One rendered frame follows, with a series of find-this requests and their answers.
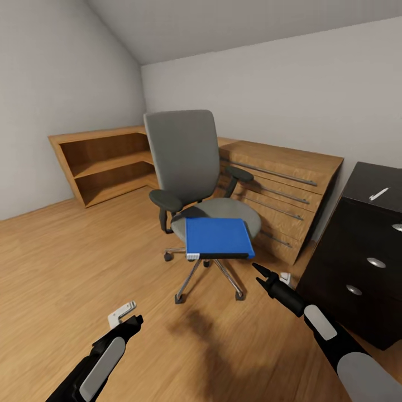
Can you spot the pen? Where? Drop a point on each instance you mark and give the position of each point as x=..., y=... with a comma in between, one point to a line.
x=377, y=195

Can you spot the swivel chair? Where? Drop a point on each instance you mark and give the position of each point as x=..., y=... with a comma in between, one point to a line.
x=185, y=154

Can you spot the folder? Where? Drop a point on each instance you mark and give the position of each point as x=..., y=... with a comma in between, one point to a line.
x=217, y=238

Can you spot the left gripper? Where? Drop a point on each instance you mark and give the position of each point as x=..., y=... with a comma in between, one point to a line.
x=131, y=326

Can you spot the desk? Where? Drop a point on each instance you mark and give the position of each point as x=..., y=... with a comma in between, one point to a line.
x=367, y=180

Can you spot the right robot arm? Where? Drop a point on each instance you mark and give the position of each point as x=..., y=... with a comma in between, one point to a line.
x=363, y=378

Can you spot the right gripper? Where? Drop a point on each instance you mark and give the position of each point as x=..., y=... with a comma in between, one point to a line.
x=273, y=285

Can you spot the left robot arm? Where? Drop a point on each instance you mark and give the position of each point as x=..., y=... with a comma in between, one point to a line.
x=88, y=378

